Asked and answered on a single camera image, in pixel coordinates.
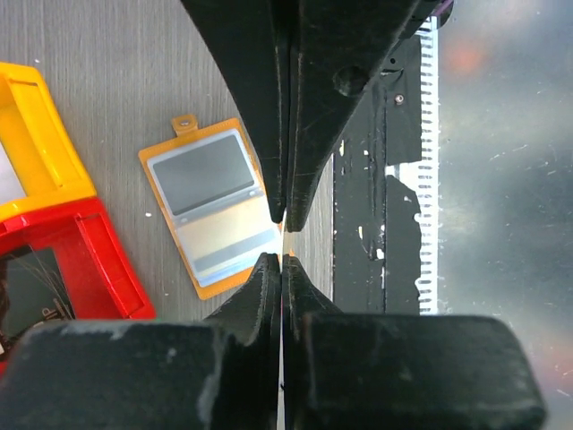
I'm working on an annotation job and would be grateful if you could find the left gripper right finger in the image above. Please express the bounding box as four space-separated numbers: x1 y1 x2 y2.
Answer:
282 255 547 429

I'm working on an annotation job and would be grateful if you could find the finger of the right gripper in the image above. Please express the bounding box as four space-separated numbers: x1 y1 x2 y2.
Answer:
286 0 423 232
183 0 291 223

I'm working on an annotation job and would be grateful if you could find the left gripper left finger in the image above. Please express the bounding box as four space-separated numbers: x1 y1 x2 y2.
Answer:
1 254 281 429

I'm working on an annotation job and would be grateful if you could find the yellow leather card holder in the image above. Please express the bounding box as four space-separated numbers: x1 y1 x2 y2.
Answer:
139 115 282 300

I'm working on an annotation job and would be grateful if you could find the black card in red bin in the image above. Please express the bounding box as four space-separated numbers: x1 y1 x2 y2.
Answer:
1 246 75 362

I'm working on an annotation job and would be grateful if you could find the white card in yellow bin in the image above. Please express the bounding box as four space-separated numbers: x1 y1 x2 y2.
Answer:
0 145 26 204

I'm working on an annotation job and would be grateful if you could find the red plastic bin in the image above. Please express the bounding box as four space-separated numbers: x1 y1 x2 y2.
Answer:
0 198 158 377

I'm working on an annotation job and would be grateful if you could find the yellow plastic bin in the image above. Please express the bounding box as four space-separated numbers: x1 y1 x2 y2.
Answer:
1 63 97 220

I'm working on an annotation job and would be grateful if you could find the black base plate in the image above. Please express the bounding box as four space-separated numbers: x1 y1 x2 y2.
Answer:
333 36 422 315

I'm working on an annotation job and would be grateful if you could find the white slotted cable duct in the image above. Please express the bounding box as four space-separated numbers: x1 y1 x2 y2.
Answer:
389 16 440 315

